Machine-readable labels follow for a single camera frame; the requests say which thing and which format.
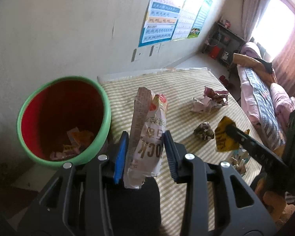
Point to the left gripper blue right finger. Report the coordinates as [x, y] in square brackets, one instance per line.
[175, 157]

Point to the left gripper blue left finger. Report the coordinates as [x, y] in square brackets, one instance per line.
[120, 158]

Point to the white pink snack bag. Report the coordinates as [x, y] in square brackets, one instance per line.
[144, 155]

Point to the yellow brown candy wrapper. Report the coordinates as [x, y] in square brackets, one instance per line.
[224, 142]

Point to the crumpled patterned wrapper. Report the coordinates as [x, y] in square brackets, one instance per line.
[204, 132]

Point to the white teal crumpled wrapper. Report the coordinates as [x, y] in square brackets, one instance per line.
[239, 159]

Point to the beige striped woven mat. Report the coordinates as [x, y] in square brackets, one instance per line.
[179, 86]

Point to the pink snack wrapper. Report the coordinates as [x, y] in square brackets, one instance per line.
[210, 101]

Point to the pink quilt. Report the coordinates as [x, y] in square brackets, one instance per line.
[283, 105]

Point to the bed with plaid cover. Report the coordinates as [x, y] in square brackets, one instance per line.
[257, 104]

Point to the red bin with green rim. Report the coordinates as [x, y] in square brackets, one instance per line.
[57, 107]

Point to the red slippers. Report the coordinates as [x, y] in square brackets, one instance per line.
[225, 81]

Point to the brown window curtain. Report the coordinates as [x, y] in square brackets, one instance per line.
[284, 66]

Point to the orange pillow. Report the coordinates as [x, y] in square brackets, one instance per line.
[247, 61]

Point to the dark metal shelf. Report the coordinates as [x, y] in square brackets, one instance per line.
[222, 43]

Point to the white wall socket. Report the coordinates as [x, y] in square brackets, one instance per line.
[145, 52]

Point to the blue alphabet wall poster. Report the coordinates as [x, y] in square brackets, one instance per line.
[160, 21]

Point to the white chart wall poster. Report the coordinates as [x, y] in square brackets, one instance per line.
[186, 19]

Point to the green edged wall poster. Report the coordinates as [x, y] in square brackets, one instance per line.
[200, 19]

